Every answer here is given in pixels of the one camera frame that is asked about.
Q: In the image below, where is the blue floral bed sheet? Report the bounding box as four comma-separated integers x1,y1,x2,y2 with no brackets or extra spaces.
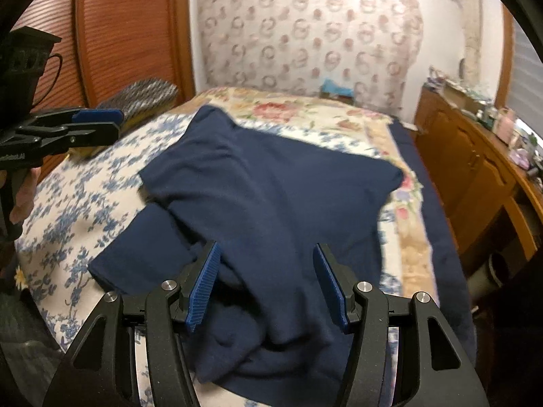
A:
15,112,425,407

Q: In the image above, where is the black cable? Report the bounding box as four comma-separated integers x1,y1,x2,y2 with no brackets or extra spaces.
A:
31,53,64,108

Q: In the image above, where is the ring-patterned curtain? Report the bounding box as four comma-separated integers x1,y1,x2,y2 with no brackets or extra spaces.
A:
189,0,426,115

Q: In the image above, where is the pink bag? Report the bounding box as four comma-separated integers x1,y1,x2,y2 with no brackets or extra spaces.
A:
496,108,517,141

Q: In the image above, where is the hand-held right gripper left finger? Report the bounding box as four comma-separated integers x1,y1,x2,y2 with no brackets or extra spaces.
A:
42,241,222,407

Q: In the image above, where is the window blind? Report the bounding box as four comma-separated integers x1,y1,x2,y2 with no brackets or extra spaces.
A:
507,17,543,145

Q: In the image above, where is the wooden cabinet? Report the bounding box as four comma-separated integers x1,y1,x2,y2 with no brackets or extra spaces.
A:
413,87,543,264

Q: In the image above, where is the clutter of small countertop things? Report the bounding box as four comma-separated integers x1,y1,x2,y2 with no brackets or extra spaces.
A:
426,65,543,181

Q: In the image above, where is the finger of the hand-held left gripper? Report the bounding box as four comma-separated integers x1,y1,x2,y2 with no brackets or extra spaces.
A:
24,121,120,154
15,108,125,131

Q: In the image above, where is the circle-patterned pillow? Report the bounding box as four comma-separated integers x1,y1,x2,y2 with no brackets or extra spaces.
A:
70,77,179,159

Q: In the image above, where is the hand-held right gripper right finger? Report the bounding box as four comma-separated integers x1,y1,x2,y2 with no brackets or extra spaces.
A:
313,243,488,407

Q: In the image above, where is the blue cloth on stool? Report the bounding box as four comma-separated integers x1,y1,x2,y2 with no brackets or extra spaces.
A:
320,78,355,102

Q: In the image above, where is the navy blue t-shirt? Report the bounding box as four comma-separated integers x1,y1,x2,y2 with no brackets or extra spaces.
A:
87,105,404,401

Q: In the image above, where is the navy bed sheet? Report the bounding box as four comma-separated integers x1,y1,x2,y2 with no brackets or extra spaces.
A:
388,116,476,365

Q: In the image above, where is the beige lace cloth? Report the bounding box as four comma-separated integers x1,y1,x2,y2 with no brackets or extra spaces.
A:
460,0,485,86

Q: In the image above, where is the wooden wardrobe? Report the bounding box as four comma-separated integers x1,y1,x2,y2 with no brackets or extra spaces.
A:
8,0,196,179

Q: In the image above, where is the white cylinder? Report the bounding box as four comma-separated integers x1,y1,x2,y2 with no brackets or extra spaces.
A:
467,252,510,303

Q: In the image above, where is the person's left hand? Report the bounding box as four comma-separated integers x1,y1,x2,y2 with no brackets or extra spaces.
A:
8,167,42,240

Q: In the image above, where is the dark cloth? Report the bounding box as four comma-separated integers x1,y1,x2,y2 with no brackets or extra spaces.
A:
0,237,64,357

